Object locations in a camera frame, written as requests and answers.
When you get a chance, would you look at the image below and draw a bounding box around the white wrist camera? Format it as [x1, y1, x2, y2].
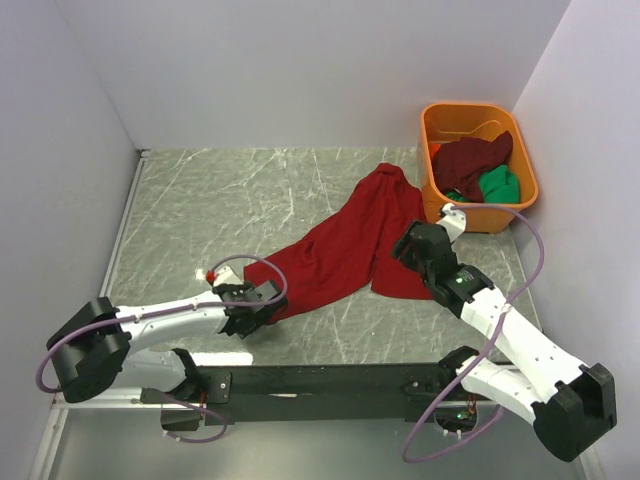
[205, 266, 242, 287]
[436, 203, 467, 244]

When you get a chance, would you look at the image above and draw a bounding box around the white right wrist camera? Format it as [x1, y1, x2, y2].
[436, 203, 467, 244]

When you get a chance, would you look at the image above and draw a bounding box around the dark maroon t shirt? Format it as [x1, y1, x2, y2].
[432, 131, 513, 184]

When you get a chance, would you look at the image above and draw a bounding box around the green t shirt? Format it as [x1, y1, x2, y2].
[435, 165, 520, 204]

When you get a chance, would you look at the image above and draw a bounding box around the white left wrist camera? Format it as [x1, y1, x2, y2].
[205, 266, 242, 287]

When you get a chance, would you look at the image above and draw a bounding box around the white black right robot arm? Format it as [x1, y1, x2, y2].
[392, 213, 617, 462]

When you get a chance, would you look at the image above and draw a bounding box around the bright red t shirt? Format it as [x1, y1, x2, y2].
[266, 163, 432, 324]

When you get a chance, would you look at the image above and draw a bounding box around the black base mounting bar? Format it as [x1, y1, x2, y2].
[139, 363, 501, 429]

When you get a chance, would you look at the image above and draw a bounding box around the orange plastic laundry basket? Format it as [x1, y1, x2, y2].
[417, 103, 538, 222]

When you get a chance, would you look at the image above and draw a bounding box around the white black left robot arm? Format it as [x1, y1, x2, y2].
[46, 280, 288, 404]

